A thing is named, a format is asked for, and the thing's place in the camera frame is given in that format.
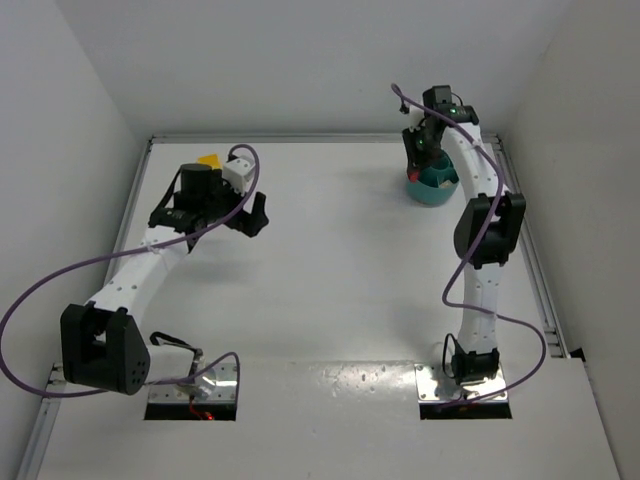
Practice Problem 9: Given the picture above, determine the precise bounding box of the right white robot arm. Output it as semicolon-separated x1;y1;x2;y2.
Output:
400;85;526;385

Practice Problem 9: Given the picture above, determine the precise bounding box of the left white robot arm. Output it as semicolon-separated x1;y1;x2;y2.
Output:
60;155;269;395

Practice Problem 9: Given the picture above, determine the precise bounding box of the teal divided round container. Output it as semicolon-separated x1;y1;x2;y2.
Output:
406;152;459;207

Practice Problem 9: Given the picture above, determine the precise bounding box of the yellow lego brick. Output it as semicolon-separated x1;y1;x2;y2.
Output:
197;154;222;170

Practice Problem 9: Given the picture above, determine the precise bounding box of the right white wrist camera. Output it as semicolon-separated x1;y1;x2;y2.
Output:
407;106;425;131

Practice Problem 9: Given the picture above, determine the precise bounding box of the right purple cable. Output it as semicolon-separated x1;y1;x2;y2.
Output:
390;82;547;409

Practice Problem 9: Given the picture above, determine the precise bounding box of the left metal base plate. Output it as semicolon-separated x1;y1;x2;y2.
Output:
147;362;238;406

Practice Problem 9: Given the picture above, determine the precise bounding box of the metal base plate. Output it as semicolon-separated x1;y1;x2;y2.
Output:
147;362;238;406
414;364;508;404

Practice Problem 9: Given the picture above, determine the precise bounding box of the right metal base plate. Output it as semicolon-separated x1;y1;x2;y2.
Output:
414;364;508;404

